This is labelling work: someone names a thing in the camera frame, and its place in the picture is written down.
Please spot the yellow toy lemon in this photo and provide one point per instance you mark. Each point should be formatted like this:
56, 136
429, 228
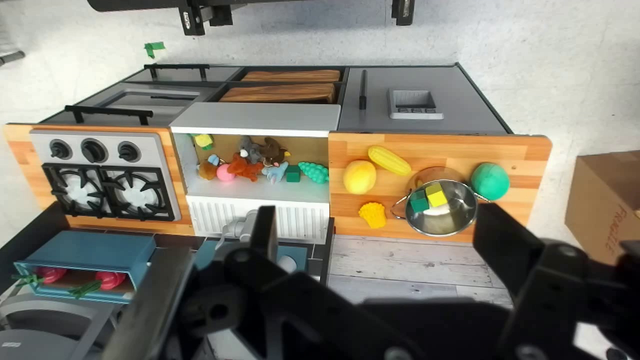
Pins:
361, 176

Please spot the toy kitchen play set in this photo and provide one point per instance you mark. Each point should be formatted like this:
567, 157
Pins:
427, 115

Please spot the white toy sink basin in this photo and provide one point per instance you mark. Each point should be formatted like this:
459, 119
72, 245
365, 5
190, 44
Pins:
278, 136

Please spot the orange brown toy in sink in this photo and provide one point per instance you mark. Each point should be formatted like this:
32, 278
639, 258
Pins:
244, 169

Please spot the cardboard box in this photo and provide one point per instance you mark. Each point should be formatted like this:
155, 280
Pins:
605, 202

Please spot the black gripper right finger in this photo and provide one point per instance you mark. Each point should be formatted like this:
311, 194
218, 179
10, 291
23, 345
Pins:
507, 247

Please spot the green toy vegetable in sink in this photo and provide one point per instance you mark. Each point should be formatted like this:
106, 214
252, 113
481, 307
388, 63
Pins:
315, 172

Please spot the green toy ball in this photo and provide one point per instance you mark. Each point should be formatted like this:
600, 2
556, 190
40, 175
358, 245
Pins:
490, 180

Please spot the pink toy in sink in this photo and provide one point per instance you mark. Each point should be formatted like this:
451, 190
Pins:
224, 172

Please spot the teal planter box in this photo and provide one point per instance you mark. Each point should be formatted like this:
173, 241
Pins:
99, 266

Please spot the green and yellow sponge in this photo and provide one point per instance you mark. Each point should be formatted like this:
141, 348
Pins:
431, 198

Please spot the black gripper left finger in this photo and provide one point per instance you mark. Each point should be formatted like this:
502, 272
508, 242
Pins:
262, 239

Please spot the grey toy stove top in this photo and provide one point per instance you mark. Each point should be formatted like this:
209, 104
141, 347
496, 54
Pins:
106, 175

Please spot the steel cooking pot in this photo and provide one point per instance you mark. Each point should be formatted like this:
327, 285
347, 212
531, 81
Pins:
460, 197

